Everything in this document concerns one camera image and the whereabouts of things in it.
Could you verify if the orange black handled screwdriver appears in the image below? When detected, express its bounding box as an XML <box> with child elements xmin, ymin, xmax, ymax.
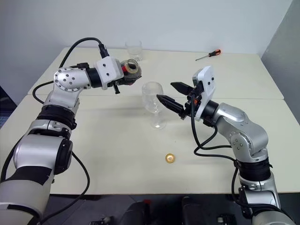
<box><xmin>195</xmin><ymin>49</ymin><xmax>222</xmax><ymax>61</ymax></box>

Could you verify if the clear glass tumbler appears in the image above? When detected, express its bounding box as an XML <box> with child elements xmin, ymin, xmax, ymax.
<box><xmin>125</xmin><ymin>41</ymin><xmax>143</xmax><ymax>62</ymax></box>

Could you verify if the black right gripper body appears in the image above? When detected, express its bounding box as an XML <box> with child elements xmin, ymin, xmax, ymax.
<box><xmin>179</xmin><ymin>83</ymin><xmax>204</xmax><ymax>120</ymax></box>

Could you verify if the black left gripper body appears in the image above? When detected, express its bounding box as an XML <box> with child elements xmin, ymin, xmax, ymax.
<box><xmin>108</xmin><ymin>76</ymin><xmax>136</xmax><ymax>90</ymax></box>

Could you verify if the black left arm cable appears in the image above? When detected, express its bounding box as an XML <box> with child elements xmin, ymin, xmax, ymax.
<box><xmin>0</xmin><ymin>37</ymin><xmax>109</xmax><ymax>225</ymax></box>

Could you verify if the dark rounded shape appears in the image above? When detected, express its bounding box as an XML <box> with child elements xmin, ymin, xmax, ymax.
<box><xmin>121</xmin><ymin>201</ymin><xmax>153</xmax><ymax>225</ymax></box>

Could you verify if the black furniture piece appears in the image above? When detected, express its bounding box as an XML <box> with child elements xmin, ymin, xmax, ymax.
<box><xmin>0</xmin><ymin>85</ymin><xmax>18</xmax><ymax>132</ymax></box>

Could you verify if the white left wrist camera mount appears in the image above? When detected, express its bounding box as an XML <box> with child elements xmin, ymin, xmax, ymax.
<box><xmin>93</xmin><ymin>56</ymin><xmax>125</xmax><ymax>91</ymax></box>

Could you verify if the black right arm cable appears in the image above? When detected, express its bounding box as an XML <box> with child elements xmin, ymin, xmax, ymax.
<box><xmin>191</xmin><ymin>93</ymin><xmax>249</xmax><ymax>211</ymax></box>

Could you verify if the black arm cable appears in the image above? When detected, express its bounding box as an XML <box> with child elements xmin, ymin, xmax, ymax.
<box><xmin>191</xmin><ymin>93</ymin><xmax>249</xmax><ymax>211</ymax></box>
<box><xmin>0</xmin><ymin>37</ymin><xmax>109</xmax><ymax>225</ymax></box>

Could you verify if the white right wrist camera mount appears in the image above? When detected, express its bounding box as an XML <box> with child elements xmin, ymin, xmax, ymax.
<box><xmin>192</xmin><ymin>66</ymin><xmax>216</xmax><ymax>122</ymax></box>

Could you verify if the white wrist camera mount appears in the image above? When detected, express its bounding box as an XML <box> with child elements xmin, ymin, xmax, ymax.
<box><xmin>93</xmin><ymin>56</ymin><xmax>125</xmax><ymax>91</ymax></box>
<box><xmin>192</xmin><ymin>66</ymin><xmax>216</xmax><ymax>122</ymax></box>

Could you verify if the small dark soda bottle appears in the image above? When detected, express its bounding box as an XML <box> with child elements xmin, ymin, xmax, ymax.
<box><xmin>119</xmin><ymin>58</ymin><xmax>143</xmax><ymax>85</ymax></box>

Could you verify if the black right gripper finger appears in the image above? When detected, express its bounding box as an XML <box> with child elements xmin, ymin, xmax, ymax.
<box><xmin>156</xmin><ymin>94</ymin><xmax>185</xmax><ymax>118</ymax></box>
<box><xmin>170</xmin><ymin>82</ymin><xmax>194</xmax><ymax>96</ymax></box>

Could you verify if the clear wine glass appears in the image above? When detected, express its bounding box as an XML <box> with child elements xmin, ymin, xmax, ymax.
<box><xmin>142</xmin><ymin>81</ymin><xmax>166</xmax><ymax>129</ymax></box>

